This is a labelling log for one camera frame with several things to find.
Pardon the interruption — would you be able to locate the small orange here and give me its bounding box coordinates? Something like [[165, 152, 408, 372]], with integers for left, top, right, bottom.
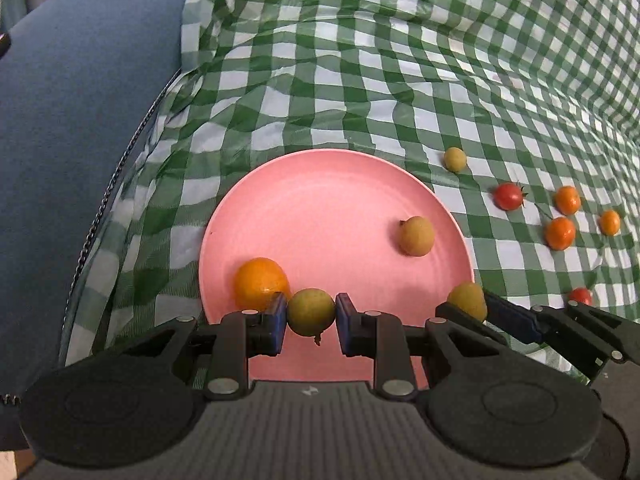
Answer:
[[233, 257, 292, 313], [599, 210, 622, 237], [544, 216, 577, 251], [555, 185, 582, 216]]

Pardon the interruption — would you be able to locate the longan fruit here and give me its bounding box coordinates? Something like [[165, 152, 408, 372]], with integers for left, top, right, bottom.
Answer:
[[444, 147, 468, 173], [446, 282, 488, 323], [286, 288, 336, 346]]

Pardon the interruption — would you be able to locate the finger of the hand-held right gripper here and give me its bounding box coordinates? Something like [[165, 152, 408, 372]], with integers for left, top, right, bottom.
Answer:
[[483, 292, 632, 386], [435, 302, 526, 356]]

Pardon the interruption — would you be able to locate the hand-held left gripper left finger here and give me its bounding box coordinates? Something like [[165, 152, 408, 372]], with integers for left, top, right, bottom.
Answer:
[[119, 293, 289, 401]]

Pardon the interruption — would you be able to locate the pink round plate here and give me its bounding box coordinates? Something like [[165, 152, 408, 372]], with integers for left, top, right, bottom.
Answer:
[[198, 148, 476, 391]]

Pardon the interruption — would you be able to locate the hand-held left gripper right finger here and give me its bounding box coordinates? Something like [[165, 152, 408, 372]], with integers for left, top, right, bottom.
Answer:
[[335, 292, 506, 401]]

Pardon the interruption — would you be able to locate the green checked tablecloth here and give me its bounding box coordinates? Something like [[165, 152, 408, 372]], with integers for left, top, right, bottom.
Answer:
[[60, 0, 640, 386]]

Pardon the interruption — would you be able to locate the yellow-green tomato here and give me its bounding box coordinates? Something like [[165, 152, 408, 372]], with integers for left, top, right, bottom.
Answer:
[[398, 216, 435, 257]]

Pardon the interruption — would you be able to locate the blue sofa armrest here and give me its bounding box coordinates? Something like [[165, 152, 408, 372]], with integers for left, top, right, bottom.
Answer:
[[0, 0, 196, 453]]

